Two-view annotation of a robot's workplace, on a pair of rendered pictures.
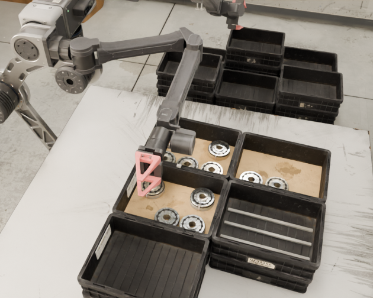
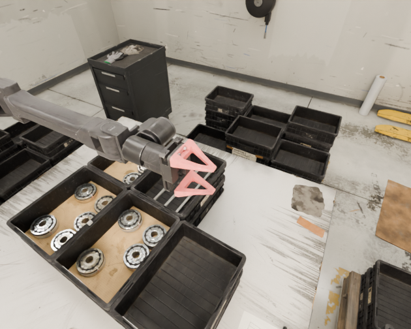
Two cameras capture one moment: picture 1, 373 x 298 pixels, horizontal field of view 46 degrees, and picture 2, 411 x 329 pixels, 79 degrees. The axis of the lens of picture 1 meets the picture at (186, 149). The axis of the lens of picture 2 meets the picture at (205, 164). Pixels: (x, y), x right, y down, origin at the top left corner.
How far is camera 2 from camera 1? 0.90 m
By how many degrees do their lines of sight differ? 49
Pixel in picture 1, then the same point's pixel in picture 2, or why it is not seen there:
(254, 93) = (23, 172)
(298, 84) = (44, 140)
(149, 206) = (110, 271)
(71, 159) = not seen: outside the picture
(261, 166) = (121, 171)
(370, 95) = not seen: hidden behind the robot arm
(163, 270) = (187, 275)
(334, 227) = not seen: hidden behind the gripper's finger
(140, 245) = (152, 291)
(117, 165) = (20, 306)
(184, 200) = (122, 236)
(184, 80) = (60, 108)
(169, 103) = (94, 123)
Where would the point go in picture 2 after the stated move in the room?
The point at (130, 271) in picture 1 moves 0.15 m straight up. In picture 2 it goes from (177, 309) to (173, 294)
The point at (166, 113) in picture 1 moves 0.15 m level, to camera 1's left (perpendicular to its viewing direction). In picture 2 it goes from (111, 126) to (63, 175)
